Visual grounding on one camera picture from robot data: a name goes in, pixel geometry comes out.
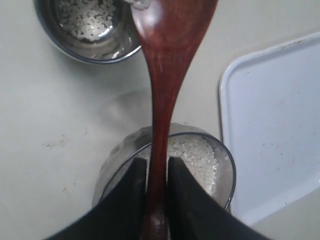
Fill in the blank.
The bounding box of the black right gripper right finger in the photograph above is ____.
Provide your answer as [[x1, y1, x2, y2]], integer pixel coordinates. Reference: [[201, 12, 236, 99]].
[[166, 157, 266, 240]]

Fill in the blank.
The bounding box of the steel bowl of rice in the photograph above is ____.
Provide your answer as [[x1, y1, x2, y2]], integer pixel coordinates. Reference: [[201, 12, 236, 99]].
[[92, 123, 237, 210]]

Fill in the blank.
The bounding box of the small steel cup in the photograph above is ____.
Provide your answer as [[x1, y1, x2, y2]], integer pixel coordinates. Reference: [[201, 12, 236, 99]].
[[33, 0, 141, 64]]

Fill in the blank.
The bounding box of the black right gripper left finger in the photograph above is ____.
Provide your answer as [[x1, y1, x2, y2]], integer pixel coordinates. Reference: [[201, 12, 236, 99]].
[[48, 158, 147, 240]]

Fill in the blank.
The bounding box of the dark red wooden spoon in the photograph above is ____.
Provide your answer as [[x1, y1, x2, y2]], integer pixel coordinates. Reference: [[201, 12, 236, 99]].
[[131, 0, 218, 240]]

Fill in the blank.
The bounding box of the white plastic tray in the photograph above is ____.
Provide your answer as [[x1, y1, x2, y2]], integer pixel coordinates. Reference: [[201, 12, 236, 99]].
[[219, 33, 320, 226]]

